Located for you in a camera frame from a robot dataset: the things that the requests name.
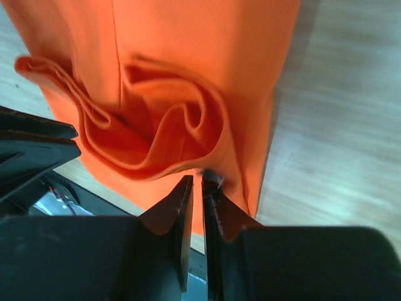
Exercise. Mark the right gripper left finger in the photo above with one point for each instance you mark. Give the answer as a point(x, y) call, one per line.
point(94, 260)

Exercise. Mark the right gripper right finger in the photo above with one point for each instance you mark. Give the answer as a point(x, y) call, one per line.
point(249, 261)

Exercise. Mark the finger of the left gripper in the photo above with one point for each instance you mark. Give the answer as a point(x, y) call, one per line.
point(27, 156)
point(19, 121)

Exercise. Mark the orange t shirt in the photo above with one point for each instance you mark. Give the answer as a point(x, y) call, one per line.
point(159, 89)

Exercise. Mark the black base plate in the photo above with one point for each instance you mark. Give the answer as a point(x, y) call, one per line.
point(94, 197)

